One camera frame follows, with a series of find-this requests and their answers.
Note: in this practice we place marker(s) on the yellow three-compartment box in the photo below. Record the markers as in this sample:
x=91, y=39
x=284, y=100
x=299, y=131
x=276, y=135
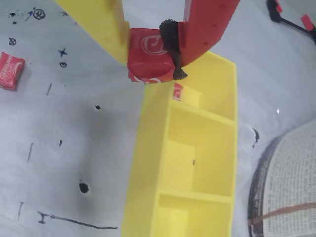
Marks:
x=212, y=160

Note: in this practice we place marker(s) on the red candy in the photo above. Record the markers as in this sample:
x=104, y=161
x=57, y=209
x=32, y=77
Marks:
x=148, y=54
x=11, y=70
x=177, y=91

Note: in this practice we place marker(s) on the black stand with red tips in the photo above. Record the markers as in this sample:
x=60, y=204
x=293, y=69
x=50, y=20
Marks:
x=306, y=21

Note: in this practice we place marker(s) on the brown rubber band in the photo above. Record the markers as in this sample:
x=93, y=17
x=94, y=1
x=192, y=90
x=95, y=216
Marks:
x=286, y=210

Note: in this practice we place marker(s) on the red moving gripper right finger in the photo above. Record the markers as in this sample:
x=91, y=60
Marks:
x=205, y=24

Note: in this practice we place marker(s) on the white plastic table cover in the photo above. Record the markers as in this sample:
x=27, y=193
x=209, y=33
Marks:
x=61, y=160

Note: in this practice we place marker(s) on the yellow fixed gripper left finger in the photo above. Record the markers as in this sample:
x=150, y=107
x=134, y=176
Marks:
x=98, y=17

